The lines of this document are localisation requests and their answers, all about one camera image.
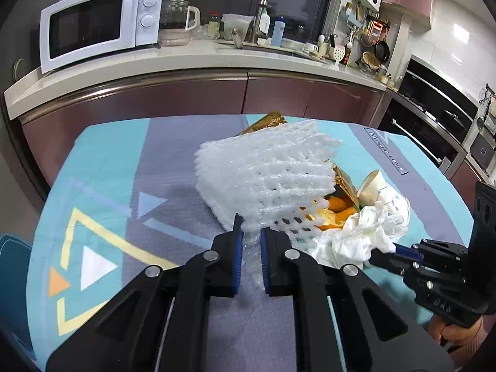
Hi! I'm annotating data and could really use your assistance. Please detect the gold foil snack wrapper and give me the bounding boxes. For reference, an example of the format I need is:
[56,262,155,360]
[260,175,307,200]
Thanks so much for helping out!
[237,111,288,137]
[306,161,361,230]

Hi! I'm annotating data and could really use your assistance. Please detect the stainless steel faucet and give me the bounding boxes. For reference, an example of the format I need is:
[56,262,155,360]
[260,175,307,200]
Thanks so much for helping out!
[248,0,272,43]

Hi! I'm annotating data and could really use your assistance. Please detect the glass kettle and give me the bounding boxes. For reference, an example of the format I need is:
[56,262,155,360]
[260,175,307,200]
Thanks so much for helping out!
[159,0,201,32]

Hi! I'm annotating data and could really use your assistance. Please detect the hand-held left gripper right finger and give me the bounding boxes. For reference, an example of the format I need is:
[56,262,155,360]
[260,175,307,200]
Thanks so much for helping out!
[259,227,454,372]

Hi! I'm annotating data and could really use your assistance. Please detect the kitchen counter with purple cabinets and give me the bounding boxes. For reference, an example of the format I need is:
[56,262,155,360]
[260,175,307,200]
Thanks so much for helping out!
[4,35,390,199]

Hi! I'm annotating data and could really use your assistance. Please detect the white pump bottle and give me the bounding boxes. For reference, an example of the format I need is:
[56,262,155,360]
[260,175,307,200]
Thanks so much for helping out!
[258,5,271,36]

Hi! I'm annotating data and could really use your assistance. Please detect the clear glass dish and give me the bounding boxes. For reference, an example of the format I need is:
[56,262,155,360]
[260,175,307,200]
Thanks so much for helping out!
[159,28,192,46]

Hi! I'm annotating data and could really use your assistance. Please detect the white foam fruit net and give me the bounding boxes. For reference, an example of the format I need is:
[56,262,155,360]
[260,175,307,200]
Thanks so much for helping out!
[193,119,343,285]

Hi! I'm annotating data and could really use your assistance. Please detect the person's right hand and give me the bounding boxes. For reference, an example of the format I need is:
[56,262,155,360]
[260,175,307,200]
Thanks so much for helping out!
[428,315,485,353]

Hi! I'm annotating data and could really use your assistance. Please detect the white microwave oven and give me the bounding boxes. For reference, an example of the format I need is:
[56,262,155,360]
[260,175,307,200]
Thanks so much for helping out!
[39,0,165,74]

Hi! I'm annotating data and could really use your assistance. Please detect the clear plastic food bag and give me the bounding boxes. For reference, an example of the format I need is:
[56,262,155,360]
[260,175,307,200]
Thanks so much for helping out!
[222,13,254,41]

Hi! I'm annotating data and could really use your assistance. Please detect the wall utensil rack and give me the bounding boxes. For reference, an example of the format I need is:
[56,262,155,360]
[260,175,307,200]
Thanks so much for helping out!
[339,2,392,72]

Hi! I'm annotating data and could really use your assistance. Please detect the kitchen sink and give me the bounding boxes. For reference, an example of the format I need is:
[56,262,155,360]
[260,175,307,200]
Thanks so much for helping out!
[217,39,330,60]

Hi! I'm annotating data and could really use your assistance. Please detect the person's right forearm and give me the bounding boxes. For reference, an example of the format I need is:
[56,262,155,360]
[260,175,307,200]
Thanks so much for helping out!
[449,320,491,369]

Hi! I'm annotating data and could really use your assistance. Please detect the white tissue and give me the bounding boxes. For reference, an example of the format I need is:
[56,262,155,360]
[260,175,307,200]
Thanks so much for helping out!
[312,190,410,270]

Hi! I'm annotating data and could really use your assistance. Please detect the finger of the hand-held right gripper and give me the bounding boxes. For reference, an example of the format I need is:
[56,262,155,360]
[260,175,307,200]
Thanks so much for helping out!
[393,240,431,262]
[369,249,421,277]

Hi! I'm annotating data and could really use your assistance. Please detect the paper cup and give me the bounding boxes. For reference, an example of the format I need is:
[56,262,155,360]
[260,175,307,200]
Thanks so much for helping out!
[357,169,388,205]

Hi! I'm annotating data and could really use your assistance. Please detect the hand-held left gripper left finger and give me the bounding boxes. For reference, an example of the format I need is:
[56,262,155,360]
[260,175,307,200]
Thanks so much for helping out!
[46,213,245,372]

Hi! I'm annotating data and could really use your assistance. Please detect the black built-in oven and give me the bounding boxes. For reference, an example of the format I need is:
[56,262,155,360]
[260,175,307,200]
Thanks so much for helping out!
[378,56,481,168]

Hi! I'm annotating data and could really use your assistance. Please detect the blue chair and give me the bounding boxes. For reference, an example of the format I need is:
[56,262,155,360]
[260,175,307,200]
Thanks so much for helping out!
[0,233,35,353]

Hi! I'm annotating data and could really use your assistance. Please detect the blue bottle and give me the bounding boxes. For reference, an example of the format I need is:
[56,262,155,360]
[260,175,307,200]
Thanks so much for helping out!
[271,16,286,47]

